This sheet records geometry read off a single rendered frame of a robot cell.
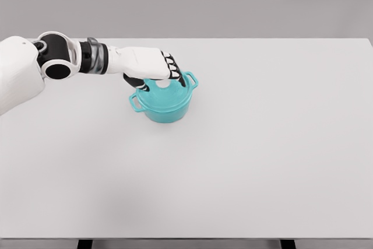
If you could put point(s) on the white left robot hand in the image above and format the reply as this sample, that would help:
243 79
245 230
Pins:
145 62

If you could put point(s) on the teal pot lid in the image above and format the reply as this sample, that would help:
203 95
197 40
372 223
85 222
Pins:
166 97

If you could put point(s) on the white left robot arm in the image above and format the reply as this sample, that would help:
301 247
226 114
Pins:
26 68

